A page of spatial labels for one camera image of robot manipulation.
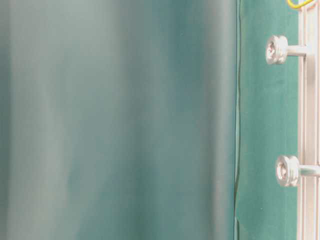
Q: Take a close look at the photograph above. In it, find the yellow rubber band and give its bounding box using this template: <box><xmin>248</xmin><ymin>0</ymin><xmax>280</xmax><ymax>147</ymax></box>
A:
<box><xmin>286</xmin><ymin>0</ymin><xmax>314</xmax><ymax>9</ymax></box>

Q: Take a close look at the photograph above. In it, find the silver pulley shaft near end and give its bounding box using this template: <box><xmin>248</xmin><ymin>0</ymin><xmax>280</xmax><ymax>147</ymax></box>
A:
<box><xmin>265</xmin><ymin>35</ymin><xmax>309</xmax><ymax>65</ymax></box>

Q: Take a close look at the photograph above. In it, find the silver pulley shaft middle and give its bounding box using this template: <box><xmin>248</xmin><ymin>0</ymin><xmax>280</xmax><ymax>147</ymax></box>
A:
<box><xmin>275</xmin><ymin>155</ymin><xmax>320</xmax><ymax>187</ymax></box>

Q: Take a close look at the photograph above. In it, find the green table cloth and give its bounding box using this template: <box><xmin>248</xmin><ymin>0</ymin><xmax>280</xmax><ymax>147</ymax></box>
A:
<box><xmin>234</xmin><ymin>0</ymin><xmax>299</xmax><ymax>240</ymax></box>

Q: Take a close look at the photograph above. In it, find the aluminium extrusion rail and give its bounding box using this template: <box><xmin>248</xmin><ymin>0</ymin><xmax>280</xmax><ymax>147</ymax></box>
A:
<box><xmin>297</xmin><ymin>0</ymin><xmax>320</xmax><ymax>240</ymax></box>

